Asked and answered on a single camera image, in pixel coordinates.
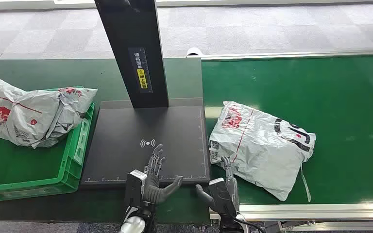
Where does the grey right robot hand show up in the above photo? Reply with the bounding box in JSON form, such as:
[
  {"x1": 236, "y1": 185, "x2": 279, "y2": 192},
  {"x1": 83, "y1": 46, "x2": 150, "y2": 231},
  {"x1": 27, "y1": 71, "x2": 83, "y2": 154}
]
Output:
[{"x1": 195, "y1": 156, "x2": 240, "y2": 215}]

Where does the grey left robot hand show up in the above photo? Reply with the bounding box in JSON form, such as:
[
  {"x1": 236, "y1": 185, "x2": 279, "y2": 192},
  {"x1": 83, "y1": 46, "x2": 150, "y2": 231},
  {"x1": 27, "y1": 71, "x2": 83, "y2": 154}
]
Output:
[{"x1": 142, "y1": 143, "x2": 184, "y2": 206}]

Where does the grey mailer bag black print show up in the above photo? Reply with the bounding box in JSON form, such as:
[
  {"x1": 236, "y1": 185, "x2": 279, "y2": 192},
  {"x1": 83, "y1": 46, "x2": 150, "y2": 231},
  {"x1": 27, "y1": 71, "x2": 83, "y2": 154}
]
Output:
[{"x1": 208, "y1": 100, "x2": 317, "y2": 203}]

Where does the black inbound scanner machine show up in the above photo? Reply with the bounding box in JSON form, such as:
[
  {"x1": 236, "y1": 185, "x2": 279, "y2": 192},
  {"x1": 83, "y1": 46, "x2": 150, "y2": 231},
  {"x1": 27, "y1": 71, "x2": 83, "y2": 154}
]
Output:
[{"x1": 80, "y1": 0, "x2": 212, "y2": 189}]

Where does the green conveyor belt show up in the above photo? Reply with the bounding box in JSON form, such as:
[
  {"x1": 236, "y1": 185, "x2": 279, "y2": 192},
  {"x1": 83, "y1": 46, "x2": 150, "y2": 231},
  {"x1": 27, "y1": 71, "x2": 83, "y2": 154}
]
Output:
[{"x1": 201, "y1": 55, "x2": 373, "y2": 205}]

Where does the yellow warning sticker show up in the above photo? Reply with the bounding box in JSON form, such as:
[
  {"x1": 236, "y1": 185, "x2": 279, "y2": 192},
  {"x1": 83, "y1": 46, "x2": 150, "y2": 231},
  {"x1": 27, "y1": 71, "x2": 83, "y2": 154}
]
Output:
[{"x1": 136, "y1": 68, "x2": 149, "y2": 90}]

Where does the green plastic crate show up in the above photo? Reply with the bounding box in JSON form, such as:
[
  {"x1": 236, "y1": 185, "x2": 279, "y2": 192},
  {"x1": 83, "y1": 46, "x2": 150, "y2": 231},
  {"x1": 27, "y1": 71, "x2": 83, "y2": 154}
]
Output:
[{"x1": 0, "y1": 85, "x2": 96, "y2": 202}]

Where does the grey mailer bag red print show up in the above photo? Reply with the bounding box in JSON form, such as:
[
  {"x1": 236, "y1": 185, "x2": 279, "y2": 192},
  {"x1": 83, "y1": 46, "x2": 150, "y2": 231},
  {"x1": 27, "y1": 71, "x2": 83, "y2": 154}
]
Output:
[{"x1": 0, "y1": 79, "x2": 62, "y2": 150}]

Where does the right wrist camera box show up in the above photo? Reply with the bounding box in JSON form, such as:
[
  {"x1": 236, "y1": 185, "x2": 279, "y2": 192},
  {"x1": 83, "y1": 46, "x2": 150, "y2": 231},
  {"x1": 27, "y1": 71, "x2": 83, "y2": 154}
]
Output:
[{"x1": 208, "y1": 177, "x2": 237, "y2": 216}]

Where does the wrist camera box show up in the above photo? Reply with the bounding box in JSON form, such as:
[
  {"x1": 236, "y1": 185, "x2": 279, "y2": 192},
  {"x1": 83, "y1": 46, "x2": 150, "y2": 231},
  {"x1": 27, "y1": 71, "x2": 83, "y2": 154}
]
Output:
[
  {"x1": 124, "y1": 170, "x2": 148, "y2": 207},
  {"x1": 208, "y1": 177, "x2": 237, "y2": 216}
]

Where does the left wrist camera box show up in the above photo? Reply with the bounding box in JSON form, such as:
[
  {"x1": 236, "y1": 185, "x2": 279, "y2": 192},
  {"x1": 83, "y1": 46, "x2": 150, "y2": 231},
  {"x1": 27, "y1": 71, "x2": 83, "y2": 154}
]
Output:
[{"x1": 124, "y1": 170, "x2": 148, "y2": 207}]

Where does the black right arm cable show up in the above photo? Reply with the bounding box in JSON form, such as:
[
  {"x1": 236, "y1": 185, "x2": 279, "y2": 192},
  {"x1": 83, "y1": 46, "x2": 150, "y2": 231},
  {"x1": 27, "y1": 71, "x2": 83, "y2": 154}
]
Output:
[{"x1": 234, "y1": 217, "x2": 266, "y2": 233}]

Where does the wide aluminium conveyor rail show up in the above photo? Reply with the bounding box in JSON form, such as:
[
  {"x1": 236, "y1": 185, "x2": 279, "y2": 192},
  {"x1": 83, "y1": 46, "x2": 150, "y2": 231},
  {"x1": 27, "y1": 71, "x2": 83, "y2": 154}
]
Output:
[{"x1": 208, "y1": 202, "x2": 373, "y2": 222}]

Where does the thin aluminium conveyor rail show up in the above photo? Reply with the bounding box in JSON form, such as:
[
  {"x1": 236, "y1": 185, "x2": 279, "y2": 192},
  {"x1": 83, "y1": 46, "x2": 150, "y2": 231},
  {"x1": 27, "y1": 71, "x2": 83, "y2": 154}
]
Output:
[{"x1": 187, "y1": 49, "x2": 373, "y2": 61}]

